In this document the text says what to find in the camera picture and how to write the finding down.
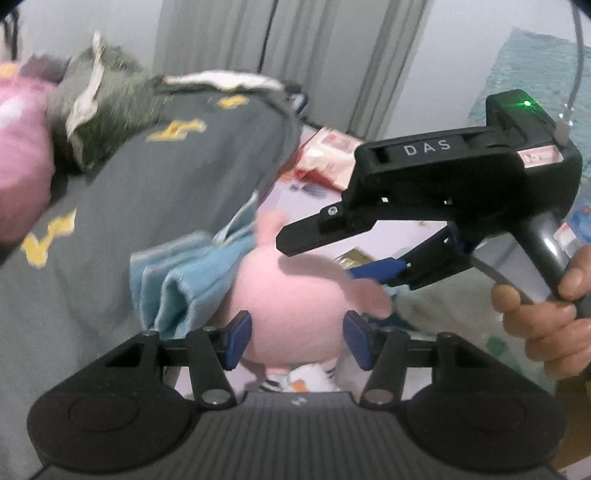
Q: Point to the pink wet wipes pack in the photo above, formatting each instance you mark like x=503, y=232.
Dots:
x=328, y=157

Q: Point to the green floral pillow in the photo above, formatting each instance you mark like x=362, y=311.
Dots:
x=111, y=92

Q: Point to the grey curtain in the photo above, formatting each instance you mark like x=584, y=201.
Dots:
x=295, y=50

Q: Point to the teal floral cloth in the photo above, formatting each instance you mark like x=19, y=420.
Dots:
x=531, y=64

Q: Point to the lilac pillow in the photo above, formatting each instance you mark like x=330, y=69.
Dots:
x=46, y=67

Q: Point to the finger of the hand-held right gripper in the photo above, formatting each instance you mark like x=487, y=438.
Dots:
x=378, y=270
x=314, y=235

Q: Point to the blue water jug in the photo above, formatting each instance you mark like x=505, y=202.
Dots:
x=579, y=212

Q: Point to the dark nightstand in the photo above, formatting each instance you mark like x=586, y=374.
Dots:
x=298, y=97

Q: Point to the pink plush toy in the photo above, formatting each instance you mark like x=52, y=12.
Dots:
x=295, y=300

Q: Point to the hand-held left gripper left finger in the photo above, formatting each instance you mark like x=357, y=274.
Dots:
x=238, y=339

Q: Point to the gold tissue pack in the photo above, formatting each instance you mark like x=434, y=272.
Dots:
x=353, y=259

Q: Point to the white plastic bag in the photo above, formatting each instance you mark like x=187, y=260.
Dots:
x=452, y=318

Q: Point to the person's right hand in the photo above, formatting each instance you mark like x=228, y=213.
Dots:
x=558, y=337

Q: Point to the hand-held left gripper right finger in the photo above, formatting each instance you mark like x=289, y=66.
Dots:
x=358, y=341

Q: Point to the blue towel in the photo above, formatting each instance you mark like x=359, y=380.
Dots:
x=184, y=286

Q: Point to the pink dotted blanket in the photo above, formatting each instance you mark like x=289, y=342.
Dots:
x=23, y=161

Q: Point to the white cloth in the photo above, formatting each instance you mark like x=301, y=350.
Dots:
x=221, y=79

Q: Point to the grey quilt with yellow prints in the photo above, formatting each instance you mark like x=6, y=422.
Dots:
x=115, y=207

